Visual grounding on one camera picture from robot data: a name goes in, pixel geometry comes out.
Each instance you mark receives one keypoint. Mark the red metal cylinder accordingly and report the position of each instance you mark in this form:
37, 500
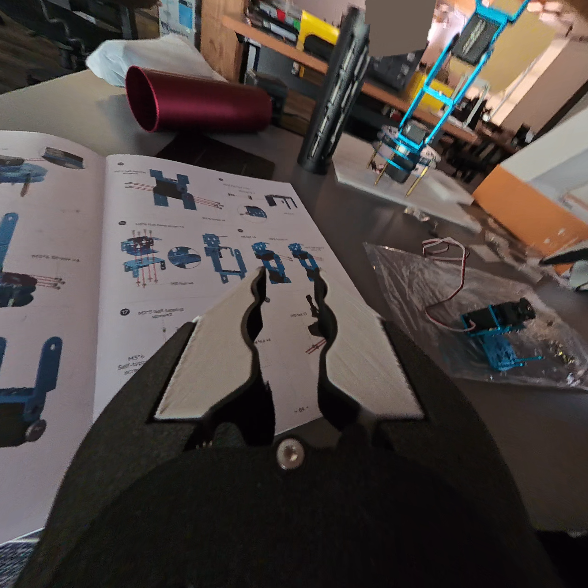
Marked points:
206, 108

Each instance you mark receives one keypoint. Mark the clear plastic bag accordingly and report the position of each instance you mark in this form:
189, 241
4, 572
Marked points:
413, 285

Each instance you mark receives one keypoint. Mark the blue toy robot arm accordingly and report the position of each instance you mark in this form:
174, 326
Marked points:
404, 165

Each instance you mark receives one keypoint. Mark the white foam sheet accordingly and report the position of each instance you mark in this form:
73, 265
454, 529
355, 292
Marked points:
436, 195

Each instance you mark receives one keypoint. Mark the black cylindrical tool holder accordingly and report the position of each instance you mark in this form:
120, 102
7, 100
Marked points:
328, 115

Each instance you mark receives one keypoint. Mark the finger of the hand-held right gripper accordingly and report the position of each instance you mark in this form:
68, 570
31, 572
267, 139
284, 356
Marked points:
579, 278

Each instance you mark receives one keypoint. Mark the blue white carton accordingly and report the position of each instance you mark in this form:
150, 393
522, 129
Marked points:
183, 13

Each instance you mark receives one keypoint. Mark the black servo with blue bracket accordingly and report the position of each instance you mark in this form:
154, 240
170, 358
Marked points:
496, 321

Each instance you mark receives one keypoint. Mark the open instruction manual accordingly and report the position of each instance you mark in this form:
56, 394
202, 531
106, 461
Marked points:
110, 349

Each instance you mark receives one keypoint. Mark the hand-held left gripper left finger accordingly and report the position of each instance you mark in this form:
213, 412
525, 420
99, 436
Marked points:
206, 363

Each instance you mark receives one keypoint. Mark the orange cardboard box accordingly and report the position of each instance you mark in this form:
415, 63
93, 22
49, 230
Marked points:
514, 202

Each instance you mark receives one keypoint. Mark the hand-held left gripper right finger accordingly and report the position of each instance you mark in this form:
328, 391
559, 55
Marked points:
372, 367

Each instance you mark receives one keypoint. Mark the wooden workbench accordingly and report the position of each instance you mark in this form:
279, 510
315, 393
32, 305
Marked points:
285, 46

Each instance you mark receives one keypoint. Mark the yellow case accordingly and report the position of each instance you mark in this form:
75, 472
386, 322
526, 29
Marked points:
317, 27

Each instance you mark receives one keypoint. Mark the grey desk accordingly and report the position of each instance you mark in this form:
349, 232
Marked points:
505, 436

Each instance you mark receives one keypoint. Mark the wooden post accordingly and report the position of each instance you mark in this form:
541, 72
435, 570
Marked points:
220, 36

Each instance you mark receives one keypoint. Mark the white crumpled plastic bag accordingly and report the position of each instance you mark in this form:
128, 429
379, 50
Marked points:
138, 53

